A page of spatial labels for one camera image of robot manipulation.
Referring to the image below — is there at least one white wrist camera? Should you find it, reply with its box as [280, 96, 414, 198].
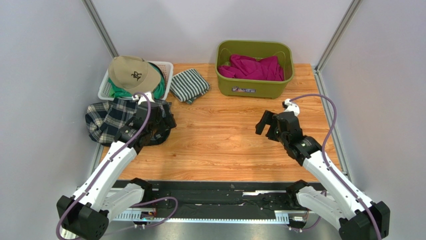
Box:
[282, 98, 300, 117]
[132, 91, 155, 105]

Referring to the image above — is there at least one olive green plastic tub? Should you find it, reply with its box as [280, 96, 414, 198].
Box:
[215, 40, 294, 99]

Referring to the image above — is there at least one grey white plaid skirt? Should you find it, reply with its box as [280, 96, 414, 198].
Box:
[84, 97, 174, 145]

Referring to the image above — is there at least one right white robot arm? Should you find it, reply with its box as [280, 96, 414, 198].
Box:
[255, 110, 391, 240]

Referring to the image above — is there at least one black garment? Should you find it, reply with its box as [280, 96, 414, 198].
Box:
[144, 113, 177, 146]

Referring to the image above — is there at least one striped folded cloth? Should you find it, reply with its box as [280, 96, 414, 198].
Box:
[170, 68, 210, 105]

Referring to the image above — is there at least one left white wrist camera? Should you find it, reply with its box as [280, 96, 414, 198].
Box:
[132, 91, 155, 105]

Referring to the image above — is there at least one beige baseball cap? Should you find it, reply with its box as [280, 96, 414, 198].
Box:
[108, 55, 163, 94]

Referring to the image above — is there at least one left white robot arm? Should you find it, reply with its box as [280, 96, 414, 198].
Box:
[56, 100, 177, 240]

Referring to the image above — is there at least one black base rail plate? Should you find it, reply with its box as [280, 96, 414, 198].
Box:
[113, 179, 327, 221]

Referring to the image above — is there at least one pink garment in tub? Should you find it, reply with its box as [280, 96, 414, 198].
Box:
[217, 54, 284, 82]

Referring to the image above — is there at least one white plastic basket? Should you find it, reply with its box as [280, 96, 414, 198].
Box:
[97, 61, 174, 101]

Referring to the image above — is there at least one green garment in basket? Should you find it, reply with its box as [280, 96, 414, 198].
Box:
[108, 62, 168, 100]

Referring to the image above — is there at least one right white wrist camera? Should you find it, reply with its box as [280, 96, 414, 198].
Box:
[282, 98, 300, 117]

